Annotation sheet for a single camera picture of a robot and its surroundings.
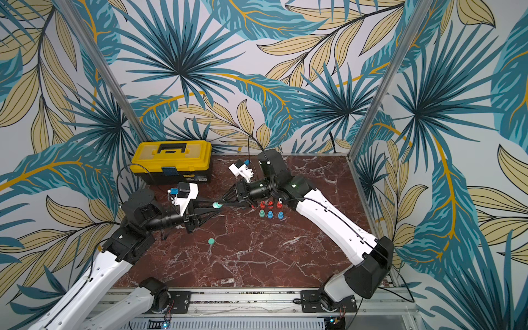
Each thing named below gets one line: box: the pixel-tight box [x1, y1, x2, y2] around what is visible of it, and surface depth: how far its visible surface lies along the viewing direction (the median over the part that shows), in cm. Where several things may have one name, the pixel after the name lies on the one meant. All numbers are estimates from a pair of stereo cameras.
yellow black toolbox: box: [129, 140, 213, 185], surface depth 99 cm
